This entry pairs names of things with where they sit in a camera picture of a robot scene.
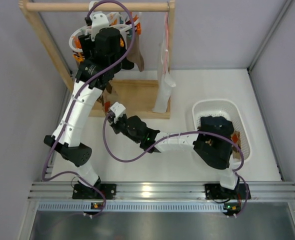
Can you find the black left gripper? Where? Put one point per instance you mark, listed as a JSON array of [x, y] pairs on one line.
[[86, 43]]

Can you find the orange brown argyle sock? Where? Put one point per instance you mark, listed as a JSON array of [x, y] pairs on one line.
[[108, 97]]

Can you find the black sock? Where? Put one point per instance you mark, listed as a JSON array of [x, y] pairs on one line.
[[127, 65]]

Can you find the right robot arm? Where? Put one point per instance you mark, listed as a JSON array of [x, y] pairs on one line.
[[212, 142]]

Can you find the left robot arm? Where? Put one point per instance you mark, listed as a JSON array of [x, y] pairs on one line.
[[103, 55]]

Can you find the taupe sock on hanger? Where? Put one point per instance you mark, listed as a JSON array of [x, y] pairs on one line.
[[135, 55]]

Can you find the pink hanger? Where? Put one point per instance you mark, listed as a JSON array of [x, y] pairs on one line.
[[165, 44]]

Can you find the socks pile in basket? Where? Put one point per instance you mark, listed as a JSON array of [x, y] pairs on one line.
[[235, 140]]

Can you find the wooden clothes rack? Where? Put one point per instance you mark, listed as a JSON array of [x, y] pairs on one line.
[[138, 96]]

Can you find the white hanging garment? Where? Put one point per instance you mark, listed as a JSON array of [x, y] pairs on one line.
[[165, 84]]

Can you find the white plastic basket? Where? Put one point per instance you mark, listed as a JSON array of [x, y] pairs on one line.
[[227, 109]]

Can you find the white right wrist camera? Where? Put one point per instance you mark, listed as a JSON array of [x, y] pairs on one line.
[[117, 110]]

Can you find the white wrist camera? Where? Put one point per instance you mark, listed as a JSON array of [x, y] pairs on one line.
[[99, 21], [117, 110]]

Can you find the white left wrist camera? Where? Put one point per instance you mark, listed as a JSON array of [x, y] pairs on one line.
[[99, 21]]

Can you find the aluminium mounting rail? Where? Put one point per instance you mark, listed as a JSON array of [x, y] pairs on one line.
[[154, 197]]

